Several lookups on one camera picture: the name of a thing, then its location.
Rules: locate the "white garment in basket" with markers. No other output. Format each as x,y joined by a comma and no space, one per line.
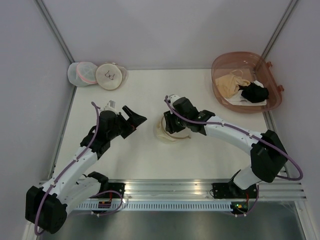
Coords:
238,100

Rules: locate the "white pink-trim mesh laundry bag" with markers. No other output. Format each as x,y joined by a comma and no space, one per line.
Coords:
82,74

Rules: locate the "brown translucent plastic basket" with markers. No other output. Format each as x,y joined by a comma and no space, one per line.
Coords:
255,68

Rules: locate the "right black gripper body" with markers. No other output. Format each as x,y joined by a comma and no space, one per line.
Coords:
170,122

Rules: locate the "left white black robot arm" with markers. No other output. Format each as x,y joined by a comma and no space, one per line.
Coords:
48,206

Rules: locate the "right aluminium frame post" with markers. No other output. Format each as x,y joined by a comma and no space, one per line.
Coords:
292,5

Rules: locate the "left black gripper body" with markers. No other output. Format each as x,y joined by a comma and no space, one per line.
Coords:
125,125

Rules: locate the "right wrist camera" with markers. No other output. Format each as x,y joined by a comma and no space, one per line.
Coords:
172,98

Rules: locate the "white slotted cable duct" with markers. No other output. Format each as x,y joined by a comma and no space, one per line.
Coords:
176,206

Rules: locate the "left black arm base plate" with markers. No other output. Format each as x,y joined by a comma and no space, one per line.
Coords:
115,190

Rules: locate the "left aluminium frame post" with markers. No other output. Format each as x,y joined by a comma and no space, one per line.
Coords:
40,4

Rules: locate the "beige mesh bag at back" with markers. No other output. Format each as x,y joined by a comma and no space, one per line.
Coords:
110,76

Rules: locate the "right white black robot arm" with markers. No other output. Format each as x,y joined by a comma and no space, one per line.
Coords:
266,152

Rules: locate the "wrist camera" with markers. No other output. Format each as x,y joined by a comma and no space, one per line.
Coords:
172,98
110,106

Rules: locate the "beige bra in basket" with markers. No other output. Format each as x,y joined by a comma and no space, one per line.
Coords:
228,85

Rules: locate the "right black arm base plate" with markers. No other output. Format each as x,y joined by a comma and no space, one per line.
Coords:
225,191

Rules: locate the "beige round mesh laundry bag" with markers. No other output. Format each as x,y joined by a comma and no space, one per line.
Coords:
170,138

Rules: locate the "aluminium frame post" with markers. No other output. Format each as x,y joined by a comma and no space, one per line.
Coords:
292,5
40,4

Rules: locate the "black garment in basket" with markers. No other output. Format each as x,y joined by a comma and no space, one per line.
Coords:
254,93

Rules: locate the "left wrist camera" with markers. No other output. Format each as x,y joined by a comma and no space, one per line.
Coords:
110,106

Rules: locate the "aluminium front rail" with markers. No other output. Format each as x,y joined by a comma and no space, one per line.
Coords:
200,190

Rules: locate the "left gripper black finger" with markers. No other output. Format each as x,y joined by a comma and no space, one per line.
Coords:
134,119
127,132

